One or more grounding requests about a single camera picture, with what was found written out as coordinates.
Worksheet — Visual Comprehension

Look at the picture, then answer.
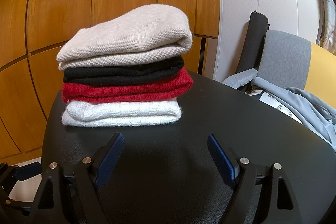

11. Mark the beige folded sweater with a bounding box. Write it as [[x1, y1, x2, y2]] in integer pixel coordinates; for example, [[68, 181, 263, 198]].
[[56, 4, 193, 71]]

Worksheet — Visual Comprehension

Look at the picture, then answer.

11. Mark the light blue grey garment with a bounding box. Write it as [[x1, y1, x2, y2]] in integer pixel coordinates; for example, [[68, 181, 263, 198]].
[[252, 77, 335, 148]]

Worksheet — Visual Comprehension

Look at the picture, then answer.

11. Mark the white printed garment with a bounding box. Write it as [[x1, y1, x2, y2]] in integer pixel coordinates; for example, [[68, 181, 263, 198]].
[[248, 89, 302, 124]]

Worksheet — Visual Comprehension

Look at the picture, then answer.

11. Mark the white folded sweater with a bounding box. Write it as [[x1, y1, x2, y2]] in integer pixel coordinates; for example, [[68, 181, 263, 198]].
[[62, 98, 182, 127]]

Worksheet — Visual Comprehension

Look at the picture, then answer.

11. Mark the black folded sweater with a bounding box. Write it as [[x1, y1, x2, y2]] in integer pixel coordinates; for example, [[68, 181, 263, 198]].
[[63, 56, 184, 87]]

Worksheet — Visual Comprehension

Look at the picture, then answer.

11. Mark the grey yellow blue chair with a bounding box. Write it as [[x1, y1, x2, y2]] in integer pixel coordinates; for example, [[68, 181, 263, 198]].
[[222, 11, 336, 102]]

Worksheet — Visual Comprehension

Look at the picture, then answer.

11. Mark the red folded sweater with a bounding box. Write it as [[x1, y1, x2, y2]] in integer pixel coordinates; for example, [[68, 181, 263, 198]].
[[62, 68, 194, 103]]

